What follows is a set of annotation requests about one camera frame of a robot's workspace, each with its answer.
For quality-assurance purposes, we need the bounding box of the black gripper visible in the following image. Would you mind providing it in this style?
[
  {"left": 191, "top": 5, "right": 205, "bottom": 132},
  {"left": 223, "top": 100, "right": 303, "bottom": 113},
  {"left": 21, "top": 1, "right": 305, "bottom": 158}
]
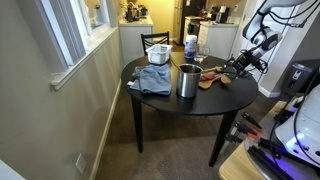
[{"left": 229, "top": 49, "right": 260, "bottom": 80}]

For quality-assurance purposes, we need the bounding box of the wooden spoon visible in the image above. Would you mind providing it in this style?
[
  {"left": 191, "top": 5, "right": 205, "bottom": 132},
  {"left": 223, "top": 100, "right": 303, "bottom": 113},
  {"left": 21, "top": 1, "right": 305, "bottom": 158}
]
[{"left": 219, "top": 71, "right": 238, "bottom": 86}]

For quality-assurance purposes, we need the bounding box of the silver metal can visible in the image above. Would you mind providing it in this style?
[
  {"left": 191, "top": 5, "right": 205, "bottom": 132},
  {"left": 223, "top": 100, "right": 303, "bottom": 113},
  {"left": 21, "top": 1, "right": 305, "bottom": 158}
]
[{"left": 176, "top": 63, "right": 204, "bottom": 99}]

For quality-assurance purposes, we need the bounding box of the long wooden utensil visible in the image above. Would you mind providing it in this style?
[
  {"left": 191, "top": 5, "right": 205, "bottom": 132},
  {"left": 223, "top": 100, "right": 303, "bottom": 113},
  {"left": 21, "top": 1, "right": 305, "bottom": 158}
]
[{"left": 201, "top": 65, "right": 224, "bottom": 74}]

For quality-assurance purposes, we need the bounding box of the red silicone spatula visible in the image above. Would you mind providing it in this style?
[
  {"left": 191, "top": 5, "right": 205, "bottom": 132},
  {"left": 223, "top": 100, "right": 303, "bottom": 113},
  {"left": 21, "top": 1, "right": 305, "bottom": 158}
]
[{"left": 200, "top": 73, "right": 217, "bottom": 82}]

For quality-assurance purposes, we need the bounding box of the flat wooden spatula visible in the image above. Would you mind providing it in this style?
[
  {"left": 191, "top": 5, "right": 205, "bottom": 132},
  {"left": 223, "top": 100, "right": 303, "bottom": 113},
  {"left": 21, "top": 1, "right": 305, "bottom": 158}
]
[{"left": 198, "top": 73, "right": 223, "bottom": 90}]

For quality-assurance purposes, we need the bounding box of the white kitchen cabinet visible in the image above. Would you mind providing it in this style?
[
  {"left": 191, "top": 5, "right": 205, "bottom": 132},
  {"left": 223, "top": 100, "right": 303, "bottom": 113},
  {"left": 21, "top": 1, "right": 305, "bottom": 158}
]
[{"left": 197, "top": 20, "right": 240, "bottom": 62}]

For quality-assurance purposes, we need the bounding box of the round black table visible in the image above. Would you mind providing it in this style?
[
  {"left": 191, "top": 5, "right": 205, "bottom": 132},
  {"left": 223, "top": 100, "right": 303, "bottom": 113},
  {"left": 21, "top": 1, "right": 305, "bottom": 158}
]
[{"left": 120, "top": 51, "right": 259, "bottom": 168}]

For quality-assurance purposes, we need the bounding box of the clear glass mug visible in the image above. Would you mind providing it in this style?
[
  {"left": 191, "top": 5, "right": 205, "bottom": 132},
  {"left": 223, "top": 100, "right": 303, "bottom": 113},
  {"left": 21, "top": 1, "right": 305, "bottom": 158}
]
[{"left": 193, "top": 44, "right": 211, "bottom": 64}]

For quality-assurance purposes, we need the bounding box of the white wipes canister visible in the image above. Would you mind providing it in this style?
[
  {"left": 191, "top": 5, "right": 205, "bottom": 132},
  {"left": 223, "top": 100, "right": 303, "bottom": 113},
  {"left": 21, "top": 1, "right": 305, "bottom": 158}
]
[{"left": 183, "top": 34, "right": 198, "bottom": 60}]

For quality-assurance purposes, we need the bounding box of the orange tipped black clamp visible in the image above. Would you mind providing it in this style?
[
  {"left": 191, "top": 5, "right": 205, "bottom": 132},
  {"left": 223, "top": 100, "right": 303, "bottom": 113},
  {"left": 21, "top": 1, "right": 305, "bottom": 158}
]
[
  {"left": 232, "top": 121, "right": 260, "bottom": 140},
  {"left": 241, "top": 112, "right": 264, "bottom": 133}
]

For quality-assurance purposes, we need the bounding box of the black silver coffee machine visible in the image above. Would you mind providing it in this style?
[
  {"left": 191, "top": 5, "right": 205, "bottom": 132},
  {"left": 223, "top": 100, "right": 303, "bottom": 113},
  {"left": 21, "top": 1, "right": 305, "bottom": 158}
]
[{"left": 209, "top": 4, "right": 231, "bottom": 24}]

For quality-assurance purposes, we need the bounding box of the kitchen stove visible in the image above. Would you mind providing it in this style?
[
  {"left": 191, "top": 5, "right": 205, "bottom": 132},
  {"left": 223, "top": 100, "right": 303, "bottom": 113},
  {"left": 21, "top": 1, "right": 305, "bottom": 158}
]
[{"left": 182, "top": 15, "right": 202, "bottom": 46}]

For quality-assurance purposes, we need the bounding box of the white panel door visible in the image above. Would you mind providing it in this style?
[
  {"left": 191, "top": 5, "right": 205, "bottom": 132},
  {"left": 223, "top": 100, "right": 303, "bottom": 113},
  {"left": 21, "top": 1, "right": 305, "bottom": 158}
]
[{"left": 229, "top": 0, "right": 299, "bottom": 83}]

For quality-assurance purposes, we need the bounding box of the stainless refrigerator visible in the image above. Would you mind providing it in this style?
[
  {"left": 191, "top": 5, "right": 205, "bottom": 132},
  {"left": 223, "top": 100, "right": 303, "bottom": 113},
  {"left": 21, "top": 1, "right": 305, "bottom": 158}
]
[{"left": 172, "top": 0, "right": 184, "bottom": 46}]

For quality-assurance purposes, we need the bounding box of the white plastic basket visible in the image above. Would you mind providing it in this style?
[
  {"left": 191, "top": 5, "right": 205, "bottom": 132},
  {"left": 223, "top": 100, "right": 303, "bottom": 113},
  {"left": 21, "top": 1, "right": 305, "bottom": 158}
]
[{"left": 145, "top": 43, "right": 174, "bottom": 66}]

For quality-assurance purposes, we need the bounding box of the blue cloth towel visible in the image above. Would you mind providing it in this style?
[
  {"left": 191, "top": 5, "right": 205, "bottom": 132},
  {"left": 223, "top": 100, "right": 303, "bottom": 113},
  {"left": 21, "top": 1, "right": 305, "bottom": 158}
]
[{"left": 126, "top": 63, "right": 173, "bottom": 96}]

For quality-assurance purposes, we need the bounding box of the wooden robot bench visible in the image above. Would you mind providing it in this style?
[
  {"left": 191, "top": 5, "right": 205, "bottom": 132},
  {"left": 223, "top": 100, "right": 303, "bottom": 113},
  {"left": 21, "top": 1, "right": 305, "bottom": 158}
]
[{"left": 218, "top": 99, "right": 320, "bottom": 180}]

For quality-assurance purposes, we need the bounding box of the white counter cabinet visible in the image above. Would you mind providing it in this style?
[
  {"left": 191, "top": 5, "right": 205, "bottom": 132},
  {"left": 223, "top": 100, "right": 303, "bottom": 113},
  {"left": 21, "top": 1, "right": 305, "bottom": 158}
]
[{"left": 118, "top": 15, "right": 155, "bottom": 66}]

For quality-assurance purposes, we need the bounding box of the metal robot mounting plate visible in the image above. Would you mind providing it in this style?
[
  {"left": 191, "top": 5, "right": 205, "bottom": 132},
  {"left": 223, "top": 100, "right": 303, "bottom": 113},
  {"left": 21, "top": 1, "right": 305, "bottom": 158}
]
[{"left": 244, "top": 133, "right": 320, "bottom": 180}]

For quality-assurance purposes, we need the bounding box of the black coffee maker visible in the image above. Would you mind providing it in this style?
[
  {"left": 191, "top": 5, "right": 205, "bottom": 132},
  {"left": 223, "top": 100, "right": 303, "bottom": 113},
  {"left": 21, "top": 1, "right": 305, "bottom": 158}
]
[{"left": 125, "top": 2, "right": 141, "bottom": 23}]

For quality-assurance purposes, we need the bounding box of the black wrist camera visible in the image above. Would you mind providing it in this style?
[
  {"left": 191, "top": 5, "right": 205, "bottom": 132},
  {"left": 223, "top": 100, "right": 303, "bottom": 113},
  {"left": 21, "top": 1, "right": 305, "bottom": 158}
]
[{"left": 253, "top": 55, "right": 270, "bottom": 75}]

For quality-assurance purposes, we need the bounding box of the black utensil handle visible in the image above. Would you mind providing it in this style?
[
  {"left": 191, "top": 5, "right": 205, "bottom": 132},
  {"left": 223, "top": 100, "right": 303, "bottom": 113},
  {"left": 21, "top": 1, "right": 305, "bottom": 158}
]
[{"left": 169, "top": 57, "right": 183, "bottom": 72}]

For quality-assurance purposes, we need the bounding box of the black base cable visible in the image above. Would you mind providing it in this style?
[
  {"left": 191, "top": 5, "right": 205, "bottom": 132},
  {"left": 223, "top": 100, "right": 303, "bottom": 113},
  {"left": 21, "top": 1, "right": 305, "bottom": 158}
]
[{"left": 268, "top": 66, "right": 320, "bottom": 164}]

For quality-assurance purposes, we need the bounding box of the white window frame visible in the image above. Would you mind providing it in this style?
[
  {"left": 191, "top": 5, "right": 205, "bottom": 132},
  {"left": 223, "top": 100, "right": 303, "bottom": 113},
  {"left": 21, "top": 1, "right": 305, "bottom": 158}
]
[{"left": 16, "top": 0, "right": 119, "bottom": 91}]

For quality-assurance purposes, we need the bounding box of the white wall outlet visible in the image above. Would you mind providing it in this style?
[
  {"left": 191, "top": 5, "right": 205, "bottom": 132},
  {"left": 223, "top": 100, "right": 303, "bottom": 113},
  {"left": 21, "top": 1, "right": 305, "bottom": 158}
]
[{"left": 74, "top": 152, "right": 87, "bottom": 175}]

